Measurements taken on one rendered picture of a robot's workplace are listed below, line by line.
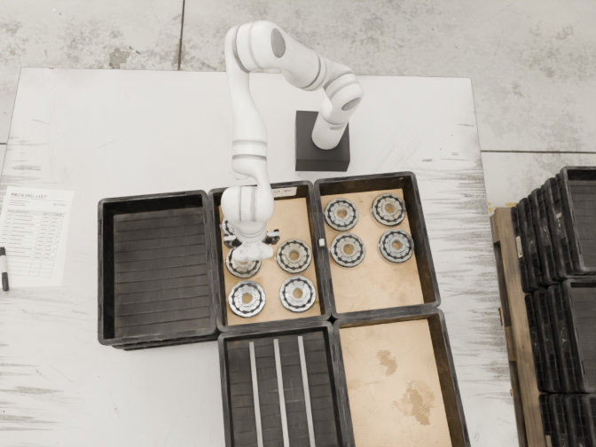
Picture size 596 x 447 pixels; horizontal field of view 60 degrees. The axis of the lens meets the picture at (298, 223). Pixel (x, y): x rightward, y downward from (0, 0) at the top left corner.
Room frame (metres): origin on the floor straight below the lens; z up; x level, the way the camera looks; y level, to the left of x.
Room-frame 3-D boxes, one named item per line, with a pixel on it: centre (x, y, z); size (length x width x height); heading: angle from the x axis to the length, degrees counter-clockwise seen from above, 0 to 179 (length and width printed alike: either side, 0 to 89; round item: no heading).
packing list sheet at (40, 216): (0.33, 0.82, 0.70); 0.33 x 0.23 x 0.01; 10
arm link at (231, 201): (0.34, 0.11, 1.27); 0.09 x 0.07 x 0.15; 99
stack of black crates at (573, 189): (0.78, -1.11, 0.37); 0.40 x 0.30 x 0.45; 10
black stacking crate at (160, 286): (0.27, 0.36, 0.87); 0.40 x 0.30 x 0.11; 16
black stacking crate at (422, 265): (0.44, -0.22, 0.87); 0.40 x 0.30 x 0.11; 16
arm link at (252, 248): (0.32, 0.10, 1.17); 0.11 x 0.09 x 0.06; 16
